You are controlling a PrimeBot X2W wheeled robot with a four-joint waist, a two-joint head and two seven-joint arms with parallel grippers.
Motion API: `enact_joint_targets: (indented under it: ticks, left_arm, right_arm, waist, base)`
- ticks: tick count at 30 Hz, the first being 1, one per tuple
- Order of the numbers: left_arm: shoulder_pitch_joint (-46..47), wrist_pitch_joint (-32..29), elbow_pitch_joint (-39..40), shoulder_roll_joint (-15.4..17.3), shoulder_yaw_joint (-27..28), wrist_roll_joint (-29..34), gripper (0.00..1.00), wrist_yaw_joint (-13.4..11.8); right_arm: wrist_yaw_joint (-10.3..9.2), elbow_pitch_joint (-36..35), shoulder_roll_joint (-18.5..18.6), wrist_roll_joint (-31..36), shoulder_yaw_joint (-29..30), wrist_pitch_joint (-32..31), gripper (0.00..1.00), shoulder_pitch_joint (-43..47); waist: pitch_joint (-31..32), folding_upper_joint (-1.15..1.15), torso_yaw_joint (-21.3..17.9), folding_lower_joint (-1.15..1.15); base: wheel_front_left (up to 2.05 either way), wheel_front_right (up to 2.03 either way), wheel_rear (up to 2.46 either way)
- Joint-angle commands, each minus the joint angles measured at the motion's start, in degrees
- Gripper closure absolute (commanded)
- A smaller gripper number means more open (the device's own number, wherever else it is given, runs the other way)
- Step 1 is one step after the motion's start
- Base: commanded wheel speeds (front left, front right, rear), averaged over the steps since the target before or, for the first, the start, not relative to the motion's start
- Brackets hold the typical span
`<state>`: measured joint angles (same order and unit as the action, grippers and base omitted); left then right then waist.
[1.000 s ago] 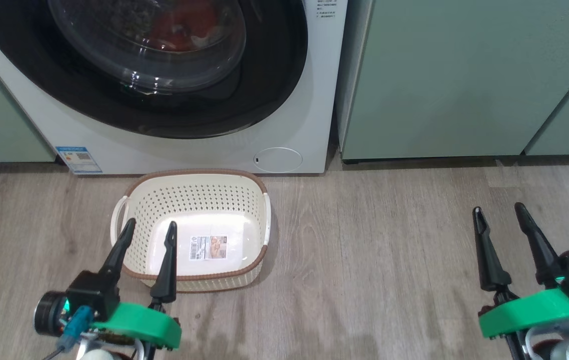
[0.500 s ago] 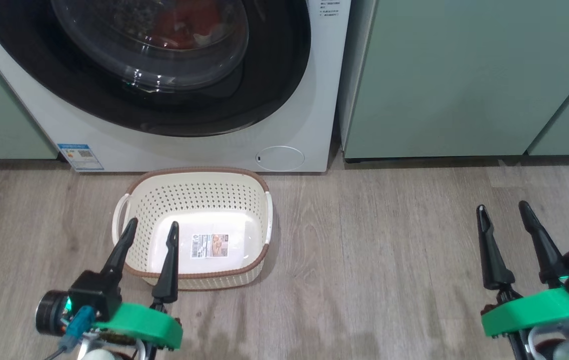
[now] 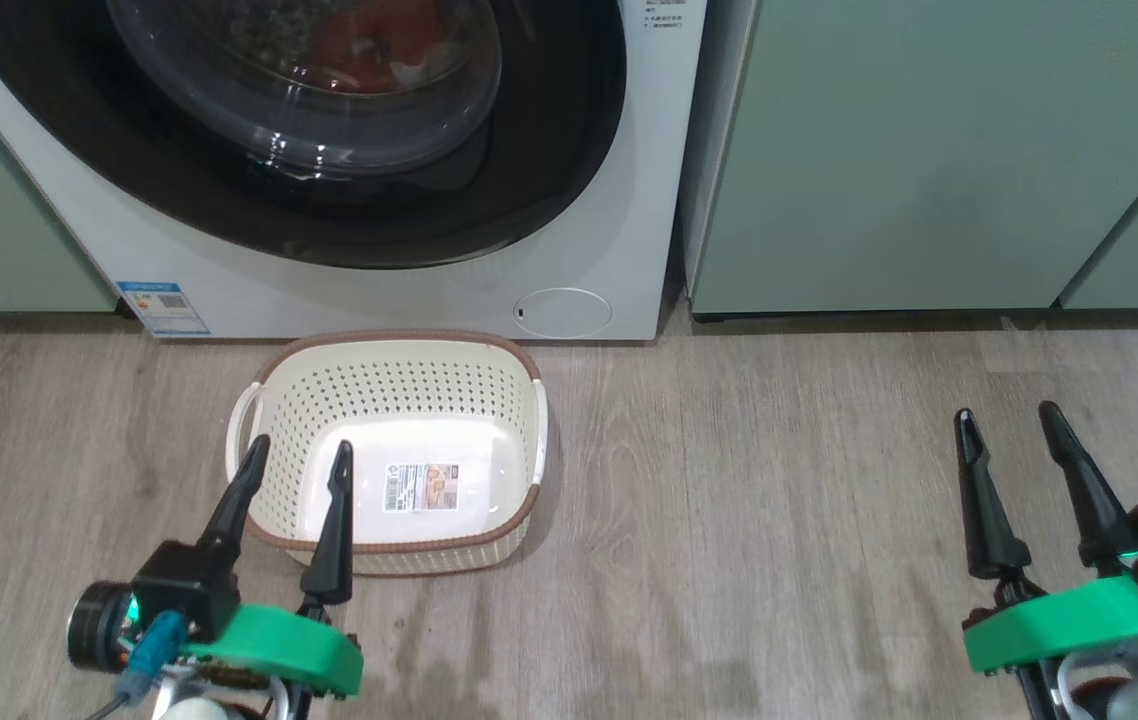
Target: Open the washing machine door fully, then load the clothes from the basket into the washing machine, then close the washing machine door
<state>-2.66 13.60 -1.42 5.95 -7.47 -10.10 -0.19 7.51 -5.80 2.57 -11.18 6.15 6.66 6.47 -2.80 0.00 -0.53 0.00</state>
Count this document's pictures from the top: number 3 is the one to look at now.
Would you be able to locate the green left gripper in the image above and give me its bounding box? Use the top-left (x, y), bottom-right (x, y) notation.
top-left (182, 433), bottom-right (365, 699)

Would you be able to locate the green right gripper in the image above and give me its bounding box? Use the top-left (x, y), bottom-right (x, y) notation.
top-left (953, 401), bottom-right (1138, 674)

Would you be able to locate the red knit sweater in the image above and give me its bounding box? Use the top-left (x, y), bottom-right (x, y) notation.
top-left (314, 0), bottom-right (452, 93)

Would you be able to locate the basket product label sticker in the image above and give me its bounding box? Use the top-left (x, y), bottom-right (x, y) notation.
top-left (384, 462), bottom-right (460, 513)

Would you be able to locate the cream perforated laundry basket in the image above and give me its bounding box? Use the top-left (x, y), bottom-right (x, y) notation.
top-left (225, 330), bottom-right (550, 578)

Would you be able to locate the white washing machine body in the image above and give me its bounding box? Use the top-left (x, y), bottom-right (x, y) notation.
top-left (0, 0), bottom-right (708, 343)

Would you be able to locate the blue energy label sticker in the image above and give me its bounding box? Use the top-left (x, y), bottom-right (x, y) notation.
top-left (116, 281), bottom-right (210, 337)

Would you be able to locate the round washer filter cover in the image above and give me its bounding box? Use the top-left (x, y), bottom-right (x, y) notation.
top-left (514, 288), bottom-right (613, 339)

